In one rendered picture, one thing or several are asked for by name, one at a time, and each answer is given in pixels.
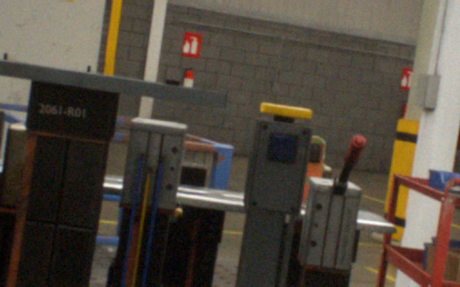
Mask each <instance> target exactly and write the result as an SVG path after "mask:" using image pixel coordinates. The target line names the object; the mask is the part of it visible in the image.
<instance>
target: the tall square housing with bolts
mask: <svg viewBox="0 0 460 287"><path fill-rule="evenodd" d="M129 128H130V130H129V141H128V147H127V153H126V158H125V169H124V180H123V186H122V192H121V197H120V202H119V204H118V207H122V208H123V213H122V220H121V225H120V232H119V237H118V243H117V248H116V254H115V270H114V276H113V281H112V283H111V285H110V287H163V285H164V284H163V283H162V282H161V276H162V270H163V265H164V259H165V249H166V244H167V238H168V227H169V222H170V216H171V214H172V215H174V212H175V207H176V200H177V195H178V188H179V183H180V172H181V166H182V161H183V155H184V149H185V134H186V130H187V126H186V125H185V124H179V123H168V122H162V121H156V120H151V119H145V118H140V117H136V118H135V119H134V120H132V121H131V122H130V126H129Z"/></svg>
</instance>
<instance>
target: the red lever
mask: <svg viewBox="0 0 460 287"><path fill-rule="evenodd" d="M365 146H366V139H365V138H364V137H363V136H361V135H356V136H354V137H353V138H352V139H351V143H350V144H349V147H348V149H347V150H346V153H345V157H344V161H345V165H344V167H343V168H342V171H341V173H340V174H336V175H335V178H334V181H333V194H345V191H346V190H347V188H348V177H349V175H350V173H351V170H352V168H353V167H356V165H357V163H358V162H359V159H360V157H361V156H362V154H363V150H364V149H365Z"/></svg>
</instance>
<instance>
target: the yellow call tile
mask: <svg viewBox="0 0 460 287"><path fill-rule="evenodd" d="M260 110H261V112H263V113H265V114H274V115H275V116H274V121H276V122H280V123H292V124H294V123H295V117H296V118H302V119H307V120H310V119H311V113H312V112H311V110H307V109H305V108H299V107H294V106H283V105H278V104H267V103H262V104H261V109H260Z"/></svg>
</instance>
